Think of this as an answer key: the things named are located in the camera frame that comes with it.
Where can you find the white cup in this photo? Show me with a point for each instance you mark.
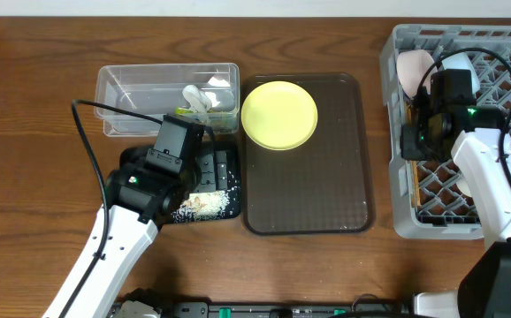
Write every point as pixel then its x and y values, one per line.
pixel 461 61

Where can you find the light blue bowl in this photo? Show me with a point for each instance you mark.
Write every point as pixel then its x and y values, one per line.
pixel 463 186

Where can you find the wooden chopstick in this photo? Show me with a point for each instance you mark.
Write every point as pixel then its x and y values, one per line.
pixel 416 190
pixel 410 118

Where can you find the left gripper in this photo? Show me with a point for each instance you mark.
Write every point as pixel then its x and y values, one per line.
pixel 214 172

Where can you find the grey dishwasher rack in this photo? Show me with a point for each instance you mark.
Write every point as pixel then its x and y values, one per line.
pixel 445 213

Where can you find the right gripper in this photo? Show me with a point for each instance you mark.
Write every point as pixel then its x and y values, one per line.
pixel 410 147

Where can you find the green snack wrapper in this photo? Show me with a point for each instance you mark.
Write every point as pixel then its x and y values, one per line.
pixel 220 122

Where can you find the brown serving tray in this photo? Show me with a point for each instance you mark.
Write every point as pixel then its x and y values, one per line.
pixel 322 186

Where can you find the clear plastic waste bin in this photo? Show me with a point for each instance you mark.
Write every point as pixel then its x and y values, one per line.
pixel 156 89

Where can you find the white napkin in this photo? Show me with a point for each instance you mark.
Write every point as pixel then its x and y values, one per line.
pixel 199 103

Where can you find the pink bowl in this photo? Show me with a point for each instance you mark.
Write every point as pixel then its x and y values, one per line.
pixel 411 67

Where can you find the leftover rice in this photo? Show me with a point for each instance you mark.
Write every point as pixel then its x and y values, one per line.
pixel 218 205

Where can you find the black waste tray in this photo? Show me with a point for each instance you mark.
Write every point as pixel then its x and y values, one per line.
pixel 177 182

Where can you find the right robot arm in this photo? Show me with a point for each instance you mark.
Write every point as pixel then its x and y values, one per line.
pixel 483 157

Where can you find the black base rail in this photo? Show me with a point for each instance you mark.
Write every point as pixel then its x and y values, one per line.
pixel 367 308

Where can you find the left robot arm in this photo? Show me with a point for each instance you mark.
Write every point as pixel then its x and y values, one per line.
pixel 115 244

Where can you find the yellow plate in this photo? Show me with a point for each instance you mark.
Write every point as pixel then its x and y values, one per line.
pixel 279 115

